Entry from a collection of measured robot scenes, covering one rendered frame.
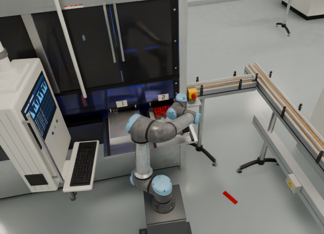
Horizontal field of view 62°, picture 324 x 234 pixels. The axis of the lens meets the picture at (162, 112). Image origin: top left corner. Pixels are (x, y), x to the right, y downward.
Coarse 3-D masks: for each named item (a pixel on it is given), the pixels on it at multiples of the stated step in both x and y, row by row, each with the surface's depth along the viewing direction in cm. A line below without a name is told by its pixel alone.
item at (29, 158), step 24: (24, 72) 153; (0, 96) 141; (24, 96) 148; (48, 96) 179; (0, 120) 139; (24, 120) 146; (48, 120) 176; (0, 144) 151; (24, 144) 152; (48, 144) 174; (24, 168) 166; (48, 168) 171
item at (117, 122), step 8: (112, 112) 230; (120, 112) 229; (128, 112) 229; (136, 112) 228; (112, 120) 222; (120, 120) 222; (112, 128) 215; (120, 128) 215; (112, 136) 209; (120, 136) 208; (128, 136) 204
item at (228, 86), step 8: (208, 80) 243; (216, 80) 244; (224, 80) 248; (232, 80) 248; (240, 80) 236; (248, 80) 243; (200, 88) 241; (208, 88) 240; (216, 88) 239; (224, 88) 240; (232, 88) 242; (240, 88) 242; (248, 88) 245; (200, 96) 241; (208, 96) 243; (216, 96) 245
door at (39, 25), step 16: (32, 16) 162; (48, 16) 164; (64, 16) 166; (80, 16) 167; (96, 16) 169; (48, 32) 170; (80, 32) 174; (96, 32) 176; (112, 32) 178; (48, 48) 177; (64, 48) 179; (80, 48) 181; (96, 48) 183; (64, 64) 186; (80, 64) 188; (96, 64) 191; (112, 64) 193; (64, 80) 194; (96, 80) 199; (112, 80) 202
